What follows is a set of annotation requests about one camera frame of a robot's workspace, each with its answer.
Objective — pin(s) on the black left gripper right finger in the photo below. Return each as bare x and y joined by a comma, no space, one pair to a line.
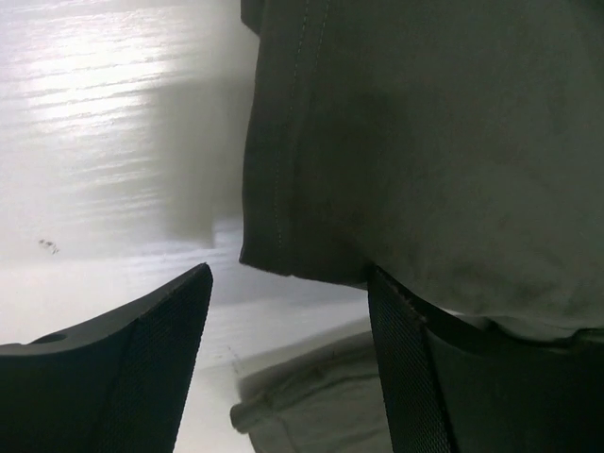
451,387

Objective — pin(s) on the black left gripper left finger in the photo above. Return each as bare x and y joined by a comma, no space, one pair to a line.
116,383

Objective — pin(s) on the dark olive green shorts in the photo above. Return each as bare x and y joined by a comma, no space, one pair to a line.
457,145

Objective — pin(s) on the aluminium table edge rail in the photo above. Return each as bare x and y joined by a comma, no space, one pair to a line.
327,400

